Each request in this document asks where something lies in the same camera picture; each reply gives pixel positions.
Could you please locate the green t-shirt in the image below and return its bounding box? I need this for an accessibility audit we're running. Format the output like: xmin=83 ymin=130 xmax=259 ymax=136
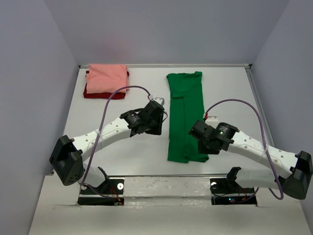
xmin=166 ymin=71 xmax=209 ymax=163

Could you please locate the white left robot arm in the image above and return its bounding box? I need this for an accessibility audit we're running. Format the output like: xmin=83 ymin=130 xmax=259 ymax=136
xmin=49 ymin=97 xmax=165 ymax=193

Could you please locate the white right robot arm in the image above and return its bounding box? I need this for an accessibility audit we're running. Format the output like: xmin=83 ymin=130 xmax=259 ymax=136
xmin=189 ymin=120 xmax=313 ymax=200

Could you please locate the dark red folded t-shirt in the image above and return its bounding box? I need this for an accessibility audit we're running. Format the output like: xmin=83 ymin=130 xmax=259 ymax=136
xmin=83 ymin=71 xmax=128 ymax=99

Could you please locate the pink folded t-shirt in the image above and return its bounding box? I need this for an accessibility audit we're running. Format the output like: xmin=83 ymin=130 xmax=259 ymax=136
xmin=86 ymin=64 xmax=129 ymax=94

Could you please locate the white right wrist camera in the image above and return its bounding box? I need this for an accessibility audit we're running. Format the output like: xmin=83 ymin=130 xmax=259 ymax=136
xmin=205 ymin=116 xmax=219 ymax=123

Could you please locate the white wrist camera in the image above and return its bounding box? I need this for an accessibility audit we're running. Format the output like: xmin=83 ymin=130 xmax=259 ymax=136
xmin=205 ymin=116 xmax=219 ymax=123
xmin=148 ymin=95 xmax=165 ymax=106

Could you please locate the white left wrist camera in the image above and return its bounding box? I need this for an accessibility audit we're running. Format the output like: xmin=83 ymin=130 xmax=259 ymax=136
xmin=148 ymin=95 xmax=165 ymax=106

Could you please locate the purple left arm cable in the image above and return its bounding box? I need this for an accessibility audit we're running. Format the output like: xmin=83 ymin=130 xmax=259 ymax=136
xmin=80 ymin=85 xmax=154 ymax=204

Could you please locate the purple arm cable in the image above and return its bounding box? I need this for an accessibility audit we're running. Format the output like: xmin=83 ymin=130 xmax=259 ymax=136
xmin=80 ymin=85 xmax=154 ymax=204
xmin=203 ymin=98 xmax=284 ymax=200

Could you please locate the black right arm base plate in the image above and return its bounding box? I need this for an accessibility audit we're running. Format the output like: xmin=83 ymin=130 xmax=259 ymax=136
xmin=210 ymin=178 xmax=257 ymax=206

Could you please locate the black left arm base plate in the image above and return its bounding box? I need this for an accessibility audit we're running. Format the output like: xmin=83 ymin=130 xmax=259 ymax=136
xmin=77 ymin=177 xmax=125 ymax=206

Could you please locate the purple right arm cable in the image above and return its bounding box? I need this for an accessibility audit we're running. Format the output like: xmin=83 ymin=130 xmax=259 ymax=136
xmin=203 ymin=98 xmax=284 ymax=200

